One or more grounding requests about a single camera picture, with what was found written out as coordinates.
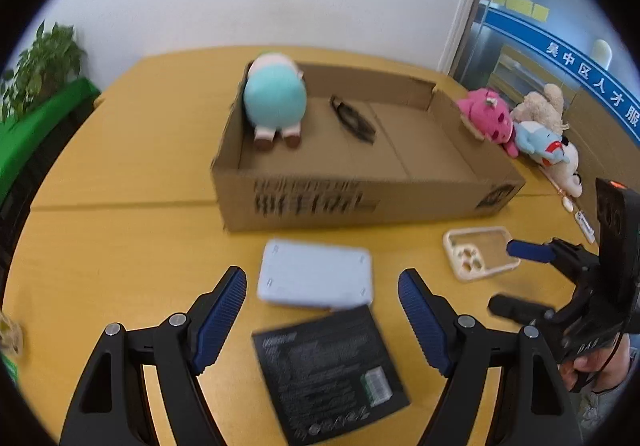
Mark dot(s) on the white power bank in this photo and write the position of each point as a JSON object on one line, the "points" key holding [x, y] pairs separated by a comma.
{"points": [[304, 274]]}

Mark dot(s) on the brown cardboard box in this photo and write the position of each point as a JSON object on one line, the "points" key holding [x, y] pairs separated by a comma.
{"points": [[425, 165]]}

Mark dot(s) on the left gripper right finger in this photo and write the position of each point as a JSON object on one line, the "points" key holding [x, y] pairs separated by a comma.
{"points": [[532, 406]]}

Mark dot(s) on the beige plush bear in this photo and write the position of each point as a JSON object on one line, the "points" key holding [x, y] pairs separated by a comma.
{"points": [[545, 107]]}

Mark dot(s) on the large potted green plant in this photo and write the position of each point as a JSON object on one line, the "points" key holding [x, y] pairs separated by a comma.
{"points": [[41, 70]]}

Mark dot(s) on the green cloth covered bench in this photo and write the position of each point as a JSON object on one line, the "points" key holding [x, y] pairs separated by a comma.
{"points": [[20, 139]]}

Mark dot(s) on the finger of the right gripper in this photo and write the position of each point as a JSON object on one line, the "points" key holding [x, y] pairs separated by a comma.
{"points": [[530, 251], [519, 310]]}

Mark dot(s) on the black product box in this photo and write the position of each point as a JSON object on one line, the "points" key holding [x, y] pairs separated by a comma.
{"points": [[329, 376]]}

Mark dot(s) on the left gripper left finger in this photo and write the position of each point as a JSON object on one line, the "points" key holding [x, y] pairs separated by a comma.
{"points": [[110, 405]]}

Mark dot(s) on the black sunglasses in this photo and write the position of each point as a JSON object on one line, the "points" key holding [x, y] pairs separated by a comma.
{"points": [[353, 121]]}

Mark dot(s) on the pig plush toy green hair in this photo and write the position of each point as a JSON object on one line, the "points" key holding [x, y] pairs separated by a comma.
{"points": [[275, 100]]}

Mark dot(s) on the paper cup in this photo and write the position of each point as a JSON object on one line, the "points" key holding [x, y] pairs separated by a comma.
{"points": [[11, 336]]}

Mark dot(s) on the light blue plush toy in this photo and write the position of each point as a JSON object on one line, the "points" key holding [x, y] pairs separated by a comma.
{"points": [[553, 152]]}

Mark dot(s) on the clear white phone case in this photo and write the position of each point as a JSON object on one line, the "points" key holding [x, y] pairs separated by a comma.
{"points": [[478, 252]]}

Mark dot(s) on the person right hand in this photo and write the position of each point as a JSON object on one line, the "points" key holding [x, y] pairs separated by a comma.
{"points": [[608, 366]]}

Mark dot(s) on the pink plush toy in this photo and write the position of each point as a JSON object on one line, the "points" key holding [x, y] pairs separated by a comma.
{"points": [[487, 117]]}

